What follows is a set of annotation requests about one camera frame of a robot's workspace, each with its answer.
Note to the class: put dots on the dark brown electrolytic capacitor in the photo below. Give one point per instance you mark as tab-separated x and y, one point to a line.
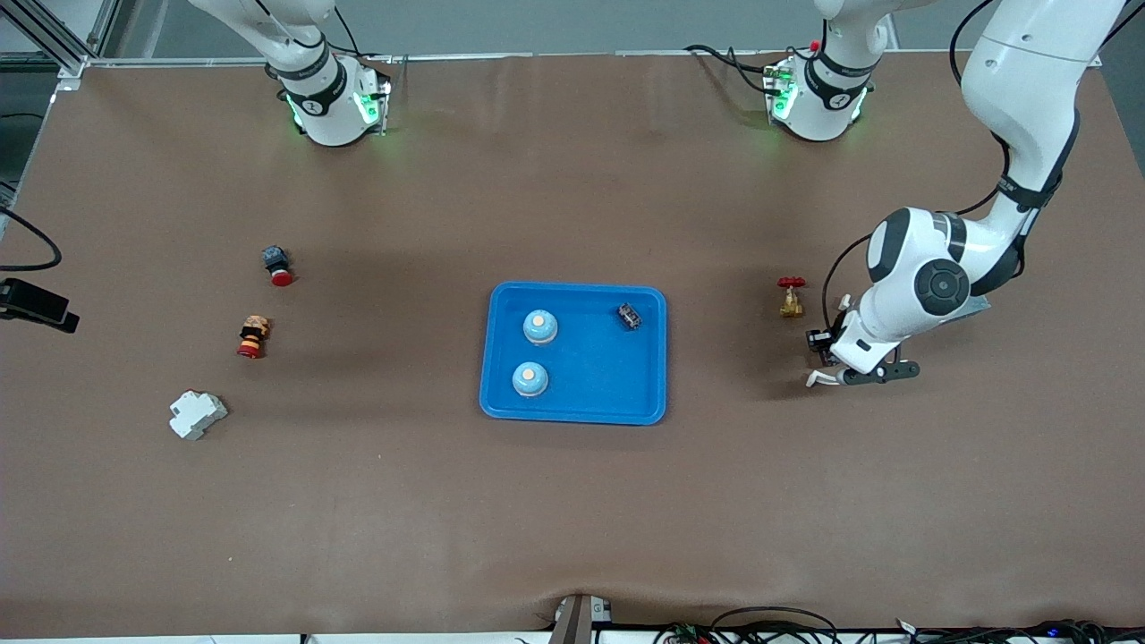
827	349

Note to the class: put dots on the small black connector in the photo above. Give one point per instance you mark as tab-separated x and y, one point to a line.
629	317

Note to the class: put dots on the blue call bell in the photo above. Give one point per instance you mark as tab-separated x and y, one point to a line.
530	380
539	329

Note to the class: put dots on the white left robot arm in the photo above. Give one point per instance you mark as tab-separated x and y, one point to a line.
921	286

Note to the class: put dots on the blue plastic tray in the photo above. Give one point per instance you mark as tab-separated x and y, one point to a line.
590	385

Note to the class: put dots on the white curved plastic strip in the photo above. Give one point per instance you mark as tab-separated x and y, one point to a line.
818	379

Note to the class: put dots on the grey metal power supply box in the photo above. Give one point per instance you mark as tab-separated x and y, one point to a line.
979	306

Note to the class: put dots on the white circuit breaker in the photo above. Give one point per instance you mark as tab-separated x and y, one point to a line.
197	416

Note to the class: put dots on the red emergency stop button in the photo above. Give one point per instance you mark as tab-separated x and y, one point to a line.
279	268

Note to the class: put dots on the red yellow push button switch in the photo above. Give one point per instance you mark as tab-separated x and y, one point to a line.
252	338

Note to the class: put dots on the aluminium frame post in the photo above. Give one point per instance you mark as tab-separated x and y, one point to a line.
98	27

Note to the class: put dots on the metal table edge bracket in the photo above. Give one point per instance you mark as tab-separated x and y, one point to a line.
577	622

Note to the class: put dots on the aluminium table edge rail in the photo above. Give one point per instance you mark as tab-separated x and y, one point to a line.
537	56

